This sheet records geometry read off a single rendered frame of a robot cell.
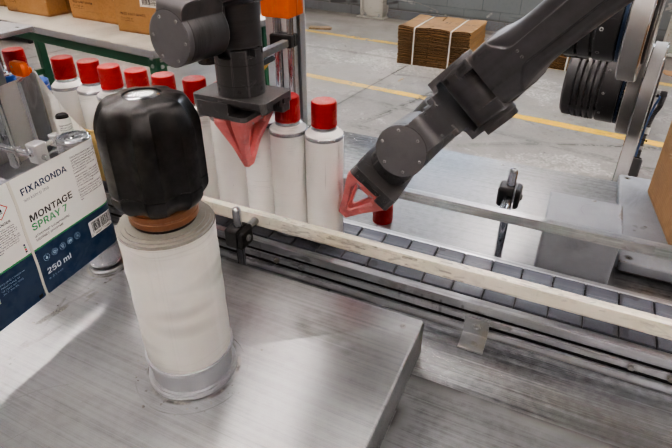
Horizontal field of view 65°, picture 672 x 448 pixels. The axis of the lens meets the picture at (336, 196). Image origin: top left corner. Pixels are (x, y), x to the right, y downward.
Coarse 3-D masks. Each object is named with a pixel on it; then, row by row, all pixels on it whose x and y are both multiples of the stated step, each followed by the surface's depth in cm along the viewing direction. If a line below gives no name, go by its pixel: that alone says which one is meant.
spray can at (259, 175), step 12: (264, 132) 71; (264, 144) 72; (264, 156) 73; (252, 168) 74; (264, 168) 74; (252, 180) 75; (264, 180) 75; (252, 192) 76; (264, 192) 76; (252, 204) 78; (264, 204) 77
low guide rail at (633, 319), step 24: (264, 216) 74; (312, 240) 72; (336, 240) 71; (360, 240) 69; (408, 264) 67; (432, 264) 66; (456, 264) 65; (504, 288) 63; (528, 288) 61; (552, 288) 61; (576, 312) 60; (600, 312) 59; (624, 312) 58
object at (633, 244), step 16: (416, 192) 71; (448, 208) 69; (464, 208) 68; (480, 208) 67; (496, 208) 67; (528, 224) 66; (544, 224) 65; (560, 224) 64; (592, 240) 63; (608, 240) 62; (624, 240) 61; (640, 240) 61; (656, 256) 61
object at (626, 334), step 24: (216, 216) 81; (288, 240) 75; (384, 240) 75; (408, 240) 75; (360, 264) 71; (384, 264) 71; (480, 264) 71; (504, 264) 71; (456, 288) 66; (480, 288) 66; (576, 288) 66; (600, 288) 66; (528, 312) 63; (552, 312) 63; (648, 312) 63; (624, 336) 59; (648, 336) 59
